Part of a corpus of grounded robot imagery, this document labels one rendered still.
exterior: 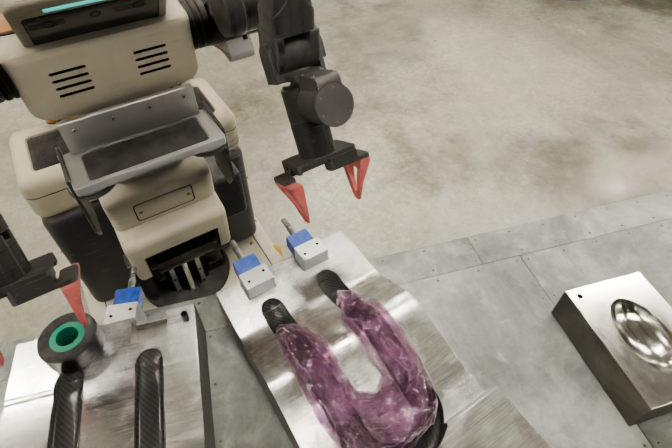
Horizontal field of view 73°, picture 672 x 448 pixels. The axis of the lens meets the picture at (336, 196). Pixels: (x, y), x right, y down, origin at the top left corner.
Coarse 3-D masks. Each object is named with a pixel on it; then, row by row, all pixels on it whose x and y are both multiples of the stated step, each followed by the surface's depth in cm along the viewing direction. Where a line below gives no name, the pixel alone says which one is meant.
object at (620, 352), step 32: (576, 288) 77; (608, 288) 77; (640, 288) 77; (576, 320) 76; (608, 320) 73; (640, 320) 75; (608, 352) 70; (640, 352) 72; (608, 384) 71; (640, 384) 66; (640, 416) 66
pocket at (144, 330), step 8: (144, 320) 73; (152, 320) 73; (160, 320) 73; (136, 328) 73; (144, 328) 73; (152, 328) 73; (160, 328) 73; (136, 336) 72; (144, 336) 72; (152, 336) 72; (160, 336) 72
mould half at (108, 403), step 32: (128, 320) 71; (192, 320) 71; (32, 352) 67; (128, 352) 67; (192, 352) 67; (32, 384) 64; (96, 384) 64; (128, 384) 64; (192, 384) 65; (32, 416) 61; (96, 416) 62; (128, 416) 62; (192, 416) 62
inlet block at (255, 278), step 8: (232, 240) 86; (232, 248) 85; (240, 256) 83; (248, 256) 82; (240, 264) 81; (248, 264) 81; (256, 264) 81; (264, 264) 79; (240, 272) 80; (248, 272) 78; (256, 272) 78; (264, 272) 78; (240, 280) 78; (248, 280) 77; (256, 280) 77; (264, 280) 77; (272, 280) 78; (248, 288) 76; (256, 288) 77; (264, 288) 78; (248, 296) 78
